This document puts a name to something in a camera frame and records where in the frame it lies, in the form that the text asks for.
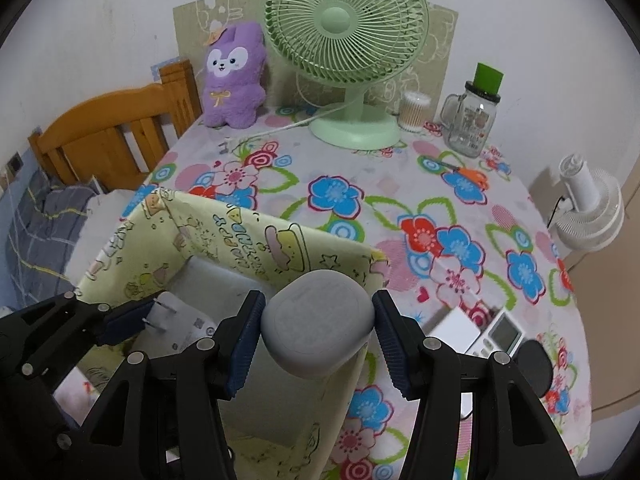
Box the grey oval case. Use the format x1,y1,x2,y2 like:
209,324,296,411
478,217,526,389
261,270,376,380

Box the blue plaid blanket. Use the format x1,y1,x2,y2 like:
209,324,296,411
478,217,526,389
0,167,101,311

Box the yellow printed fabric storage box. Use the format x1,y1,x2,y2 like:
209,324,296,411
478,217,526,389
75,187,391,480

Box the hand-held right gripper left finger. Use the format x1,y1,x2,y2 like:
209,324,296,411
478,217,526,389
80,290,268,480

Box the purple plush toy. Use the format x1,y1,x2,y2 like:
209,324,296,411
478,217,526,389
201,21,268,128

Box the white device with screen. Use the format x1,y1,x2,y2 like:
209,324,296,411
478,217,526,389
472,310,526,356

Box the floral tablecloth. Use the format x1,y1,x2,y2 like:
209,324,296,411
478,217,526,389
65,105,593,480

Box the green desk fan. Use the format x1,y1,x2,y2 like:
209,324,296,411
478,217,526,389
264,0,431,151

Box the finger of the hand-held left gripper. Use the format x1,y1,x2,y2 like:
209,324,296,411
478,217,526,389
10,291,157,391

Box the glass mug jar green lid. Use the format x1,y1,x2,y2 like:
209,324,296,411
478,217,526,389
440,62,506,159

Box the black round disc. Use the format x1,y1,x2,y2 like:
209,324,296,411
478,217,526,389
517,339,555,396

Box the cotton swab container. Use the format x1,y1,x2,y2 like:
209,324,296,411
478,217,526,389
397,91,433,133

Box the black fan cable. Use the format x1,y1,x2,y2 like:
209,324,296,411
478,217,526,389
544,194,567,231

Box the orange handled scissors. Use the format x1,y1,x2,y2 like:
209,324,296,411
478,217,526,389
440,160,488,191

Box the white cube charger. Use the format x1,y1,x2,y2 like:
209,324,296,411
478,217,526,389
422,305,493,356

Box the wooden bed headboard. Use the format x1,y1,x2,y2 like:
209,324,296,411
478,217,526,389
27,59,203,193

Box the white bedding cloth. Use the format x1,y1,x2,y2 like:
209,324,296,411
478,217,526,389
65,187,161,286

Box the beige printed board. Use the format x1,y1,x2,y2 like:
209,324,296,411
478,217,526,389
172,0,458,111

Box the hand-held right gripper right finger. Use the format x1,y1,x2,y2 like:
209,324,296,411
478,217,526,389
371,290,581,480

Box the light blue wall sticker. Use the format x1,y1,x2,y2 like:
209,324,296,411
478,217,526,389
149,55,181,81

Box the white fan cable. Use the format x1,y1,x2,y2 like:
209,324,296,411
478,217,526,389
235,102,351,140

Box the white clip fan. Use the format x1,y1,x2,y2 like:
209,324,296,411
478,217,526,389
547,154,626,251

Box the white plug charger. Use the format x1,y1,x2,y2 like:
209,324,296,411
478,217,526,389
142,290,223,356

